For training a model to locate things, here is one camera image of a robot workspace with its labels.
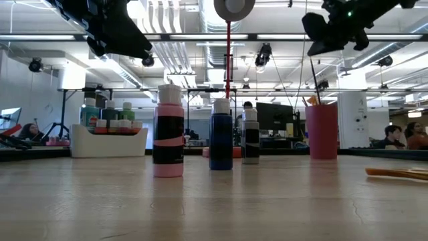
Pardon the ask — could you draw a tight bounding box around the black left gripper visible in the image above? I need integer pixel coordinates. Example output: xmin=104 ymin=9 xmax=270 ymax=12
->
xmin=78 ymin=0 xmax=154 ymax=61

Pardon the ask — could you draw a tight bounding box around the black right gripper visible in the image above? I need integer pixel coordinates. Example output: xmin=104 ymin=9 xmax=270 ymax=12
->
xmin=302 ymin=0 xmax=402 ymax=57

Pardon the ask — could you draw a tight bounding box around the green large paint bottle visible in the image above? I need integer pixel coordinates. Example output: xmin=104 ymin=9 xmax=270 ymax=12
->
xmin=119 ymin=102 xmax=136 ymax=122

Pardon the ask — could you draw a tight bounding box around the pink small paint bottle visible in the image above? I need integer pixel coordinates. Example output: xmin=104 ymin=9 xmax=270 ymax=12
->
xmin=152 ymin=83 xmax=185 ymax=178

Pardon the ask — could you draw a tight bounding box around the magenta small paint bottle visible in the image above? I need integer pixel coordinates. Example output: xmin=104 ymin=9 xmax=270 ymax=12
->
xmin=118 ymin=119 xmax=132 ymax=135

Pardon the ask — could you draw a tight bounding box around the orange small paint bottle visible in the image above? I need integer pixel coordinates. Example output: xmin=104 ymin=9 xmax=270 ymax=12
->
xmin=130 ymin=120 xmax=144 ymax=135

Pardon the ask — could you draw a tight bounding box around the red small paint bottle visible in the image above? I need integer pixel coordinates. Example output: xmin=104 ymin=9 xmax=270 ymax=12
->
xmin=94 ymin=119 xmax=108 ymax=135

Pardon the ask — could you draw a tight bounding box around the blue small paint bottle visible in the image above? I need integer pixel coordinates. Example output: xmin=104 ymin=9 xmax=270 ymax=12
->
xmin=209 ymin=98 xmax=234 ymax=171

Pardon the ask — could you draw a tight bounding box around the orange-handled paintbrush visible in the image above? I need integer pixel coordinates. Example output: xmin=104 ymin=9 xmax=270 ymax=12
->
xmin=365 ymin=167 xmax=428 ymax=182

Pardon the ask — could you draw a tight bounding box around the grey small paint bottle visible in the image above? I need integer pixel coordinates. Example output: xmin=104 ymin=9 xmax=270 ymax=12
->
xmin=240 ymin=107 xmax=261 ymax=165

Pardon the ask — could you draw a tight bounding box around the black ceiling spotlight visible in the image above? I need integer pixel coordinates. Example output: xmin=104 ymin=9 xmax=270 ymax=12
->
xmin=27 ymin=57 xmax=44 ymax=73
xmin=314 ymin=78 xmax=330 ymax=92
xmin=377 ymin=55 xmax=394 ymax=68
xmin=254 ymin=42 xmax=273 ymax=67
xmin=140 ymin=55 xmax=156 ymax=68

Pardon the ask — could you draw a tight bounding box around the black overhead crossbar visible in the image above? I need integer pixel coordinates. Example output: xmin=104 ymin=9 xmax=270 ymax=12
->
xmin=0 ymin=32 xmax=428 ymax=42

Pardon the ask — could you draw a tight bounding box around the white round column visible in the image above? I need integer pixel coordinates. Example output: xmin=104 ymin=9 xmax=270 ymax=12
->
xmin=337 ymin=92 xmax=368 ymax=149

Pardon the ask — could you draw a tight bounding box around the black computer monitor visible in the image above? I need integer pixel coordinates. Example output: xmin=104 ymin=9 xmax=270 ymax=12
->
xmin=255 ymin=102 xmax=295 ymax=131

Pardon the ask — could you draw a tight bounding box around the red plastic cup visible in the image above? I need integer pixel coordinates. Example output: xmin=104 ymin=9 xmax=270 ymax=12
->
xmin=304 ymin=104 xmax=338 ymax=160

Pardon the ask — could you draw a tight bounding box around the red desk lamp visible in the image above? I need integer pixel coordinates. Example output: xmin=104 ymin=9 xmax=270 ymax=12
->
xmin=202 ymin=0 xmax=257 ymax=159

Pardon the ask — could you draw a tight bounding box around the person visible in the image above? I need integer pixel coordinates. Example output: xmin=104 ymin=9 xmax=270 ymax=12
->
xmin=374 ymin=125 xmax=407 ymax=150
xmin=403 ymin=121 xmax=428 ymax=151
xmin=18 ymin=123 xmax=46 ymax=141
xmin=235 ymin=100 xmax=254 ymax=135

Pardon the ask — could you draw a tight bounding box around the white plastic bin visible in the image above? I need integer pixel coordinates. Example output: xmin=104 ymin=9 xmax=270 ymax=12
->
xmin=69 ymin=124 xmax=149 ymax=158

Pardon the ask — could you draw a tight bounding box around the small lit monitor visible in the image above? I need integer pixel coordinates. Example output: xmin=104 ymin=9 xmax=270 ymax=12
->
xmin=0 ymin=106 xmax=23 ymax=131

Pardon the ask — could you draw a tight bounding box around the red angled bar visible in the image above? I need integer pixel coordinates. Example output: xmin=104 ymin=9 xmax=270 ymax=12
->
xmin=0 ymin=123 xmax=23 ymax=137

